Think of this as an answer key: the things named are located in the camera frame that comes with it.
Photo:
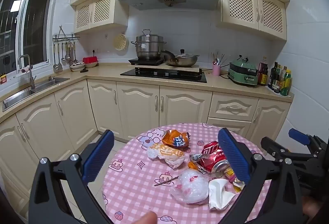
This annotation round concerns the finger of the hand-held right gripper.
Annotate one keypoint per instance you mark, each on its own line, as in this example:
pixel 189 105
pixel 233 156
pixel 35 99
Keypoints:
pixel 270 144
pixel 298 136

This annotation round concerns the green electric grill pot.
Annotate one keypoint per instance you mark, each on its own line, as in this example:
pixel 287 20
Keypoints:
pixel 243 72

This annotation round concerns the steel spatula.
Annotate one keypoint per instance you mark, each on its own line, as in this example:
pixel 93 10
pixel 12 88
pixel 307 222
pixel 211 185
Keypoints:
pixel 60 66

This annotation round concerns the crushed red soda can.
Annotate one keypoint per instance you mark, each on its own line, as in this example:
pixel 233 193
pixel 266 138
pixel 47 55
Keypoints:
pixel 213 159

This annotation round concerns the steel ladle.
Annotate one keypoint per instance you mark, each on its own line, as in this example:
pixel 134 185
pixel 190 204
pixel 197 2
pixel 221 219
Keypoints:
pixel 55 66

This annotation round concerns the stacked white bowls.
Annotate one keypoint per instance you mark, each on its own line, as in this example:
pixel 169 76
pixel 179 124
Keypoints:
pixel 77 67

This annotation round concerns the pink and yellow candy wrapper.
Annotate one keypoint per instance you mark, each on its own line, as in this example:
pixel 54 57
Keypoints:
pixel 230 175

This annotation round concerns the steel tongs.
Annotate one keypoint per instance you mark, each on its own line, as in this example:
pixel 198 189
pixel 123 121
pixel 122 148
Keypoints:
pixel 61 31

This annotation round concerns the black glass gas hob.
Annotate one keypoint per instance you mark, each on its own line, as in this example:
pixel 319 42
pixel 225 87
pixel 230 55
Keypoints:
pixel 164 77

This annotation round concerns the thin wooden skewer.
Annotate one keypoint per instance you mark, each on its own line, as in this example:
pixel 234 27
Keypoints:
pixel 165 181

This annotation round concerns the clear plastic bag pink print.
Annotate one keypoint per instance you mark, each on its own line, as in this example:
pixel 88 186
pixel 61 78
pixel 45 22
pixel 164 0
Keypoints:
pixel 191 188

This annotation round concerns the small red label jar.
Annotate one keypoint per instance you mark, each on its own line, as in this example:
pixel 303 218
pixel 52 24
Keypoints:
pixel 3 78

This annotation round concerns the black induction cooker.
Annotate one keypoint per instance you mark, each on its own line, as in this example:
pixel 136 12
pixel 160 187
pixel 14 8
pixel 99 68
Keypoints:
pixel 144 61

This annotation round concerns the sliding kitchen window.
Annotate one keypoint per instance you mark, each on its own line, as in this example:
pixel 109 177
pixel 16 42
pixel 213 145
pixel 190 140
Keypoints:
pixel 38 21

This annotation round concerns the cream cabinet drawer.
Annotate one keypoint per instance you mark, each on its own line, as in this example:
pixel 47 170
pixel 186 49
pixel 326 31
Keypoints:
pixel 232 108

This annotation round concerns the dark glass oil bottle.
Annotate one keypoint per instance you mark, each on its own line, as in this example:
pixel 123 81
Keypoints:
pixel 273 77

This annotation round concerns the crumpled silver foil wrapper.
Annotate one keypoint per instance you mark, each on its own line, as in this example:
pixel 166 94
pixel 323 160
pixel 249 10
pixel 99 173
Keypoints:
pixel 194 158

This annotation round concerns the bundle of chopsticks and spoons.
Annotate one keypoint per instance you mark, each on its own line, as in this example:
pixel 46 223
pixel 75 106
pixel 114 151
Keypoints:
pixel 218 59

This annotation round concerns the stainless steel sink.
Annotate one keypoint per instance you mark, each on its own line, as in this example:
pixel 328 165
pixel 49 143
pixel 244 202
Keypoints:
pixel 46 83

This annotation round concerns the yellow plastic colander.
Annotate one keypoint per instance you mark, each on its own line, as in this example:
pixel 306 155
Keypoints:
pixel 120 42

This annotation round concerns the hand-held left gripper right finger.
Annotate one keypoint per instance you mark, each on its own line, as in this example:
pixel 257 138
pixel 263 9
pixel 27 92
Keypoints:
pixel 234 154

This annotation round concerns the crushed orange soda can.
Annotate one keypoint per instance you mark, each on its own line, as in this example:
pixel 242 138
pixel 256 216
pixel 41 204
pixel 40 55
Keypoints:
pixel 174 140

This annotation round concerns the person's left hand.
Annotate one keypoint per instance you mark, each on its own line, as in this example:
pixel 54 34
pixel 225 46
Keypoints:
pixel 146 218

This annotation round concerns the pink checked cartoon tablecloth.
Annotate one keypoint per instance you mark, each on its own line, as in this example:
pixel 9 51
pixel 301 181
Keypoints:
pixel 133 188

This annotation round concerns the green bottle yellow label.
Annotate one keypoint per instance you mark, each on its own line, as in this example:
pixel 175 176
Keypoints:
pixel 285 84

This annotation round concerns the person's right forearm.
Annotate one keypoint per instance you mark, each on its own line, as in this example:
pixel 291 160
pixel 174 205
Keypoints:
pixel 312 206

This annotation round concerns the white tissue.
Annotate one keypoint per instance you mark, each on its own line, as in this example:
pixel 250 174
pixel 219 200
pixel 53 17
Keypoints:
pixel 218 195

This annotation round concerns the dark soy sauce bottle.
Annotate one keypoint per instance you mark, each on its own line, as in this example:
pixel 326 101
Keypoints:
pixel 262 75

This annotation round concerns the wall utensil rack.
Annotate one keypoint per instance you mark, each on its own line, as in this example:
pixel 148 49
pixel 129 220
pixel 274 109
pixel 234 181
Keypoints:
pixel 66 37

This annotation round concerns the dark green glass bottle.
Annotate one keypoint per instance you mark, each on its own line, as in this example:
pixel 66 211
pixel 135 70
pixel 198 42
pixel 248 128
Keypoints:
pixel 277 82

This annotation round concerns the cream lattice door wall cabinet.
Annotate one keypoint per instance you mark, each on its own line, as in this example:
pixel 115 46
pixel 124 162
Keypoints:
pixel 253 12
pixel 100 12

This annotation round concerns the small orange candy wrapper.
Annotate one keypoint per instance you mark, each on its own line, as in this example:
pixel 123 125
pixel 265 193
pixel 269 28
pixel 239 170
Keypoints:
pixel 239 185

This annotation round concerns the yellow and white food wrapper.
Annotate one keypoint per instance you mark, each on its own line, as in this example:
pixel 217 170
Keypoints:
pixel 167 153

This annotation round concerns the steel kitchen faucet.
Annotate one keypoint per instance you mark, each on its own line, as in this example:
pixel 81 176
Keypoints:
pixel 31 77

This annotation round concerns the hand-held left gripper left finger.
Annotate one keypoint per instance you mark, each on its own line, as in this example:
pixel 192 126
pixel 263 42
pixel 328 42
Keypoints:
pixel 99 154

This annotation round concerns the steel wok with lid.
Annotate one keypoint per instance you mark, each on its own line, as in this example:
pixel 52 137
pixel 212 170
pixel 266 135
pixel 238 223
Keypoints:
pixel 182 59

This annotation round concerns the stainless steel steamer pot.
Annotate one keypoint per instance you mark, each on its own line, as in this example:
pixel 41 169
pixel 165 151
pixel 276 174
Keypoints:
pixel 149 46

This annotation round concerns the pink utensil cup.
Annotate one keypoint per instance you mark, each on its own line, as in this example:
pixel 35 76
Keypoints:
pixel 216 70

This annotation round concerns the clear yellow cap bottle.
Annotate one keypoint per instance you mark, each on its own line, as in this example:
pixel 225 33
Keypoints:
pixel 282 76

